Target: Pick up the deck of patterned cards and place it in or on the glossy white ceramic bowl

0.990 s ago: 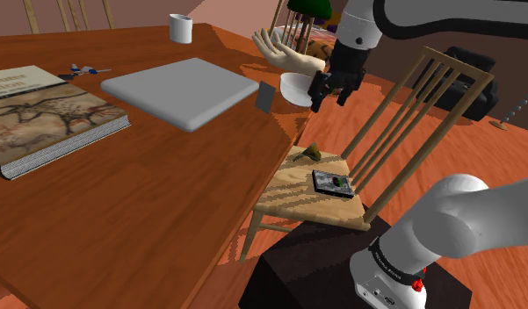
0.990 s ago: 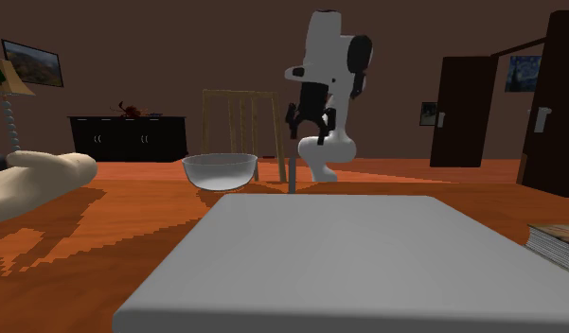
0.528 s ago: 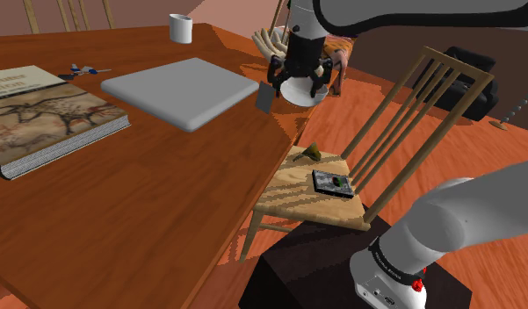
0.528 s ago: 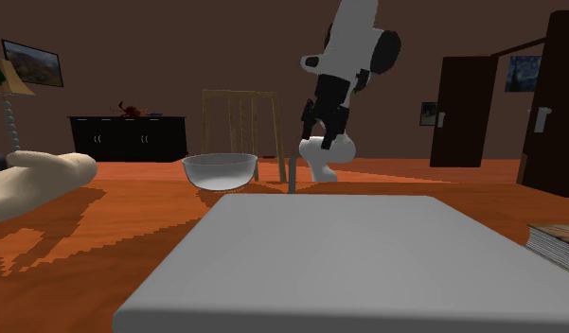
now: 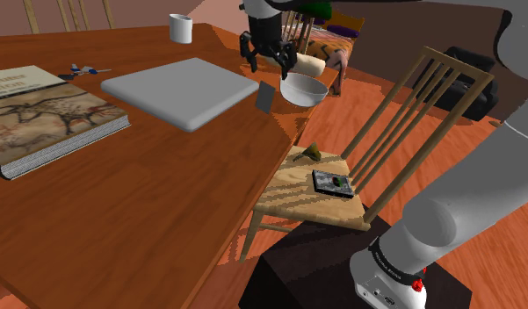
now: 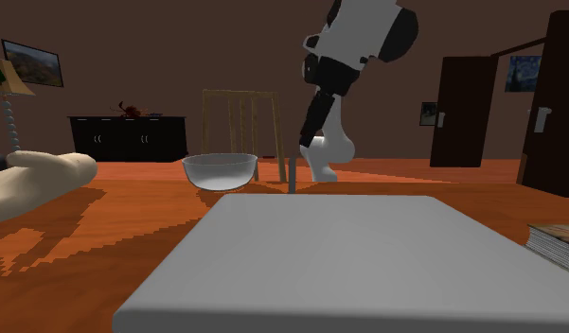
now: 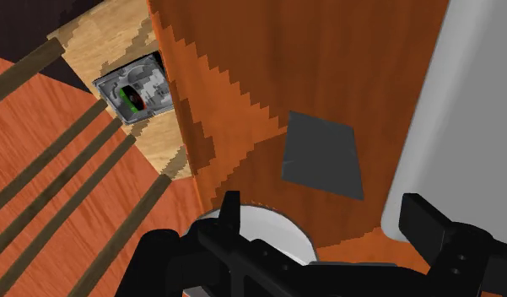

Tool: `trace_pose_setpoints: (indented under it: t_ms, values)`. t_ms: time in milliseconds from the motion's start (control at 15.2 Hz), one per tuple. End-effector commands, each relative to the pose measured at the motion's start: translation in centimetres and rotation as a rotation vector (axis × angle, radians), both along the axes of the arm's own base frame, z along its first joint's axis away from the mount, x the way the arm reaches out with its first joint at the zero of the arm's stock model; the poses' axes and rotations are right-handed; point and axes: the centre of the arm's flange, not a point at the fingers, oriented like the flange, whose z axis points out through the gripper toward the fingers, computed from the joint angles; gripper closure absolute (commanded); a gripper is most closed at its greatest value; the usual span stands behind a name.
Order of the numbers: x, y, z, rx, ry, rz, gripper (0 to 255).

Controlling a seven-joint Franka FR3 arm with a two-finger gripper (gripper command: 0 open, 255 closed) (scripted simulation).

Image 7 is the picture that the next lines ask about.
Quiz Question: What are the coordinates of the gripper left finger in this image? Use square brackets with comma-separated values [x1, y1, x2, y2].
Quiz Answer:
[116, 190, 308, 297]

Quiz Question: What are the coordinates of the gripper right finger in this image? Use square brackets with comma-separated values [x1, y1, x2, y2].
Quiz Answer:
[398, 192, 507, 297]

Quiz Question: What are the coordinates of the white round plate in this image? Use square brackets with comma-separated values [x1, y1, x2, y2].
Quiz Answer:
[181, 204, 319, 267]

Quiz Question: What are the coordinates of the large white box appliance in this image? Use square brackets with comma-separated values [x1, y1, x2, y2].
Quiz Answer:
[380, 0, 507, 248]

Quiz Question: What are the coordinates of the dark grey flat square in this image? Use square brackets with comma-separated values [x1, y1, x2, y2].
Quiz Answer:
[280, 110, 365, 202]

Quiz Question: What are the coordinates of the grey square device green red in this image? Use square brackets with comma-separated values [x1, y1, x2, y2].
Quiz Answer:
[92, 51, 175, 126]

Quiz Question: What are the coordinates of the orange chair with dark slats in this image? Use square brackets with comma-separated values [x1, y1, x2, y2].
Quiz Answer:
[0, 37, 205, 297]

